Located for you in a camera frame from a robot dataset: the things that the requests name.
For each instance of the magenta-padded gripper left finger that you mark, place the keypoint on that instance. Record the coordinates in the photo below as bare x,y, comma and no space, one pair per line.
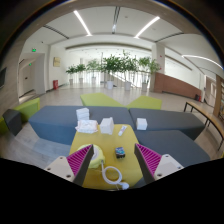
61,167

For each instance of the long lime green ottoman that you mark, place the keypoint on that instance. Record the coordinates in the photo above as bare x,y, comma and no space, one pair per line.
28,108

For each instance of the row of potted green plants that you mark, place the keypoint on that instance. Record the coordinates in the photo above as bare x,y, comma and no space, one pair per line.
111,65

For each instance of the soft white tissue pack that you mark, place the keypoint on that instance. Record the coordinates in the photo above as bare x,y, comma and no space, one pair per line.
86,126

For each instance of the white cube box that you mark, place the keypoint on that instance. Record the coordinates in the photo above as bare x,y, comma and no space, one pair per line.
141,124

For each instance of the black wall television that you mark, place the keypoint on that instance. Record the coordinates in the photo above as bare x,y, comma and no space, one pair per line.
2,77

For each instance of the small white tube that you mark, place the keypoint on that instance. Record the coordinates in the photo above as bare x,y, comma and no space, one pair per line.
122,131

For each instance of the yellow framed wall picture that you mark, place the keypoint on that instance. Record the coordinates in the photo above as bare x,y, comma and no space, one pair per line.
57,61

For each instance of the green exit sign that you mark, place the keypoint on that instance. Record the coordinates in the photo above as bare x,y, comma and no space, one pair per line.
34,50

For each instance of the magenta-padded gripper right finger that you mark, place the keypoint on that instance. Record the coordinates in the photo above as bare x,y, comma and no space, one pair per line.
166,166

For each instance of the red bin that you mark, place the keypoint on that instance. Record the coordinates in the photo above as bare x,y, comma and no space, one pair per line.
55,84

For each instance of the ceiling strip lights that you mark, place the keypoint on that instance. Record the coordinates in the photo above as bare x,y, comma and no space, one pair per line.
82,22

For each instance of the dark grey cube ottoman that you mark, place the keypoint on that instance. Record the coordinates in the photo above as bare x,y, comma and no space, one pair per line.
12,121

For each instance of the wooden bench with black legs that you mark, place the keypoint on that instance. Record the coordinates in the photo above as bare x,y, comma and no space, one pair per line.
200,111

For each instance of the white upright box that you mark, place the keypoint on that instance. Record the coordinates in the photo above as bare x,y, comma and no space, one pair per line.
106,126

